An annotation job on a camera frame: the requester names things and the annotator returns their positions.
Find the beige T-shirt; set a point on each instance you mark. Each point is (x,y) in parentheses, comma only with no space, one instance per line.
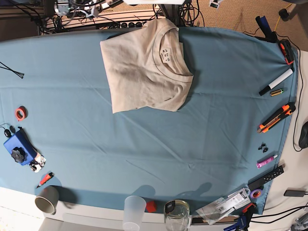
(146,68)

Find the blue table cloth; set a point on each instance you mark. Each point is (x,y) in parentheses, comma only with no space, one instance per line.
(205,150)

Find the red small block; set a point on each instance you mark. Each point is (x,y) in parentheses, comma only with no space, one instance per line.
(151,206)

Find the translucent plastic cup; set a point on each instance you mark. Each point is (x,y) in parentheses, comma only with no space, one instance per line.
(134,209)

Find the glass jar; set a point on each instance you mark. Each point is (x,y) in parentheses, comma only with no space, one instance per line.
(176,215)

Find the packaged item in plastic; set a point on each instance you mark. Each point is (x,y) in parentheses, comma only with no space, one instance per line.
(222,207)

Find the small black clips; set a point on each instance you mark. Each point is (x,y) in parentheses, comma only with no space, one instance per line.
(263,147)

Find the purple glue tube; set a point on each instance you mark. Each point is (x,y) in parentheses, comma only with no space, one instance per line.
(266,161)

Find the AA battery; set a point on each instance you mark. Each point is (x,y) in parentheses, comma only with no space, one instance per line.
(276,92)

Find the black perforated bar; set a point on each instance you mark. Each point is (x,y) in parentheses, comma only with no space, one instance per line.
(265,177)

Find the red black small tool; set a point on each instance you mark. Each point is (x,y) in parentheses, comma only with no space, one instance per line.
(46,178)

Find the white small caster toy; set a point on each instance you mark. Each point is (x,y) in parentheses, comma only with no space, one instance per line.
(38,163)

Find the purple tape roll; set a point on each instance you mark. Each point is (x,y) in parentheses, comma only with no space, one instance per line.
(256,193)

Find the black white marker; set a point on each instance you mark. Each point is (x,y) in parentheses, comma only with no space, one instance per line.
(276,82)

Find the orange tape roll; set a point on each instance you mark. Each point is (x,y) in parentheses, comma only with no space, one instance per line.
(21,113)

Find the orange black utility knife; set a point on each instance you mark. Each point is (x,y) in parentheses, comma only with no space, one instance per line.
(279,115)

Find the grey mug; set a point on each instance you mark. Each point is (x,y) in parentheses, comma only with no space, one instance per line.
(47,200)

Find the blue box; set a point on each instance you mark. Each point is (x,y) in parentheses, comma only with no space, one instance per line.
(20,141)

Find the black zip ties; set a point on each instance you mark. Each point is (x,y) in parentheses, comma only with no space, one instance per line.
(3,66)

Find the blue orange bar clamp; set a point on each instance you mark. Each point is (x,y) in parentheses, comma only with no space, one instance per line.
(242,223)

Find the black knob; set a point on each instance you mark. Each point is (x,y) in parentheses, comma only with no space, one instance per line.
(18,155)

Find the orange black clamp tool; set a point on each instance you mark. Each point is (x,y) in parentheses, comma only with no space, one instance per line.
(286,49)

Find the power strip with red switch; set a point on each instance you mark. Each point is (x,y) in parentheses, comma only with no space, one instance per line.
(131,24)

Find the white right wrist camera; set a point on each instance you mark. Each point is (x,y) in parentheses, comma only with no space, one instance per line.
(91,12)

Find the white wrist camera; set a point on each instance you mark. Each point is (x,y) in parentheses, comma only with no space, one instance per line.
(91,12)
(215,3)

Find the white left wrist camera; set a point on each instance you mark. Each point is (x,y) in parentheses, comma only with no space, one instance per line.
(215,3)

